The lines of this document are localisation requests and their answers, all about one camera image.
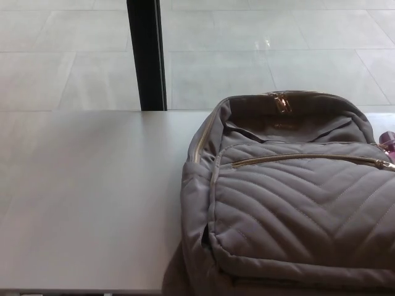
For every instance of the black window frame post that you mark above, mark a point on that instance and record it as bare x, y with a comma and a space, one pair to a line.
146, 55

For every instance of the purple water bottle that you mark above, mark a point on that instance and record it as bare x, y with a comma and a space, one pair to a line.
388, 139

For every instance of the grey quilted backpack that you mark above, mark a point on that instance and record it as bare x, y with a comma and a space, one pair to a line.
287, 200

